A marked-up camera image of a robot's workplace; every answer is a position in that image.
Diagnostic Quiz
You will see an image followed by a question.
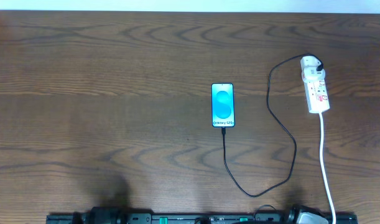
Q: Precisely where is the white power strip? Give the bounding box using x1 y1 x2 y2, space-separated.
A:
302 68 330 114

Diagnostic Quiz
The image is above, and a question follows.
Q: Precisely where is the black USB charging cable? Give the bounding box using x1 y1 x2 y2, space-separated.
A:
221 53 325 198

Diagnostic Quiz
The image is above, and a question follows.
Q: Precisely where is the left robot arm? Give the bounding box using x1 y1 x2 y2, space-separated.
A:
84 207 127 224

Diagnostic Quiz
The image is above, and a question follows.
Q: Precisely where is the white USB charger adapter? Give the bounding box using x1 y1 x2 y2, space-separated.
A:
300 55 325 83

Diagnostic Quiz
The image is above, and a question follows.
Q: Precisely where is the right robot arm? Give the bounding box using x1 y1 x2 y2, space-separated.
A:
295 54 338 224

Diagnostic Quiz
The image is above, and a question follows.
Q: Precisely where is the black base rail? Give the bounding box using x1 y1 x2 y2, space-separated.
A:
46 212 358 224

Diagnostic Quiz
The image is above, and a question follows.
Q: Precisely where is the blue Galaxy smartphone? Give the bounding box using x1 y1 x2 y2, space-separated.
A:
211 83 235 128

